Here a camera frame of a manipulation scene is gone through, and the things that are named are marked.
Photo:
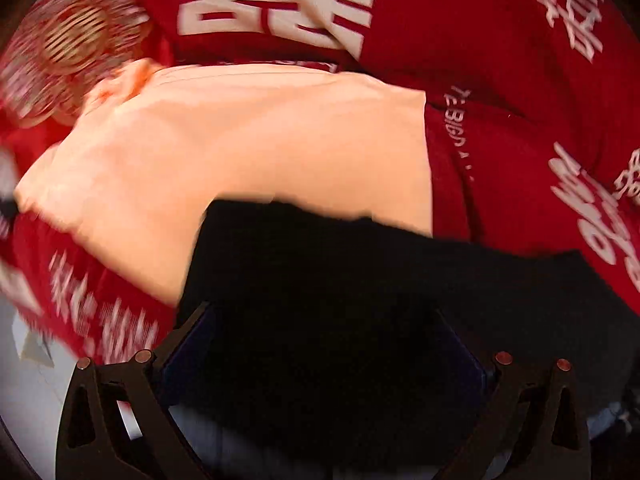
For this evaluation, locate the red printed bed sheet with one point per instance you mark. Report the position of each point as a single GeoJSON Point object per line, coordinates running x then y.
{"type": "Point", "coordinates": [505, 185]}

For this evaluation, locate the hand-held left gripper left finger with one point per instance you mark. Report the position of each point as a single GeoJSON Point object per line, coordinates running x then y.
{"type": "Point", "coordinates": [187, 355]}

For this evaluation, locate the red printed quilt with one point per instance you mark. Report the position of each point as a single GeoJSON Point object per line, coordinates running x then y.
{"type": "Point", "coordinates": [450, 25]}

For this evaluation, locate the red embroidered pillow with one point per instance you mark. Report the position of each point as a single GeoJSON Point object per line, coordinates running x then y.
{"type": "Point", "coordinates": [65, 45]}

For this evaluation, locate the cream cloth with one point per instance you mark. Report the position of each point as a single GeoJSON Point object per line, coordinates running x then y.
{"type": "Point", "coordinates": [250, 145]}

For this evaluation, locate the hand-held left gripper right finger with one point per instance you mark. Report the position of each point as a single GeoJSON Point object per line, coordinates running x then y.
{"type": "Point", "coordinates": [462, 355]}

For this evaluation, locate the black pants with grey lining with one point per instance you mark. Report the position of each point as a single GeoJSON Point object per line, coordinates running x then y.
{"type": "Point", "coordinates": [325, 300]}

